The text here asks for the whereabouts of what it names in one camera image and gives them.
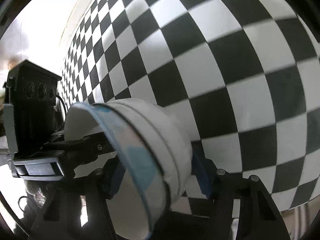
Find white bowl with blue pattern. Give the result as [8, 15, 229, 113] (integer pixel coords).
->
[65, 98, 192, 239]

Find black white checkered cloth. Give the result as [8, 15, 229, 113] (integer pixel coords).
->
[60, 0, 319, 211]

